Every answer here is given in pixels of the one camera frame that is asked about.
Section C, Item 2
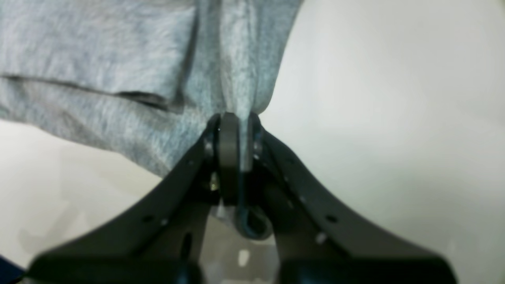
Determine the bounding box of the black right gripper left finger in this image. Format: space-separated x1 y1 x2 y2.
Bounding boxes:
24 114 240 284

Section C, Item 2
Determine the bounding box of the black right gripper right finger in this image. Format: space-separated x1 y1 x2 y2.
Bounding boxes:
236 113 458 284

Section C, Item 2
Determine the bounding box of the grey T-shirt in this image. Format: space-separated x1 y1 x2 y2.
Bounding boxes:
0 0 302 176

